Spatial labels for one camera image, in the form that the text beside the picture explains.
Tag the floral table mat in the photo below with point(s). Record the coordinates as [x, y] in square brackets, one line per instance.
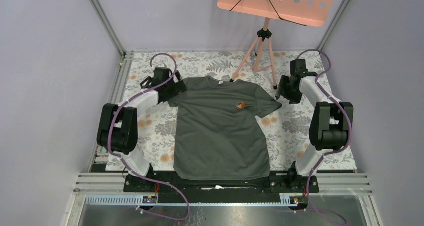
[286, 130]

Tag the dark green t-shirt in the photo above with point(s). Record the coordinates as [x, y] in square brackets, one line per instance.
[214, 140]

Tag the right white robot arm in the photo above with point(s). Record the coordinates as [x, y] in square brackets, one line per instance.
[331, 126]

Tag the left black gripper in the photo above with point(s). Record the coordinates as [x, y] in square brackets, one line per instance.
[179, 88]

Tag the pink music stand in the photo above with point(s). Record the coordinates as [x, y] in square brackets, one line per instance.
[260, 55]

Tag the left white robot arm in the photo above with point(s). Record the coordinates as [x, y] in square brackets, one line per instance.
[118, 126]

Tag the slotted cable duct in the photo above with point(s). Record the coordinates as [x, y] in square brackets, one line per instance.
[204, 198]

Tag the orange round brooch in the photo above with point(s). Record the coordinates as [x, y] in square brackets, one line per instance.
[240, 106]

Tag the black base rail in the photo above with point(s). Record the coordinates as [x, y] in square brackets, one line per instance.
[278, 182]

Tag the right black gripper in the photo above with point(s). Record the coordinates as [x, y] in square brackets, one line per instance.
[294, 99]

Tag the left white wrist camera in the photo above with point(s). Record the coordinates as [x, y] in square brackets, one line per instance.
[162, 66]

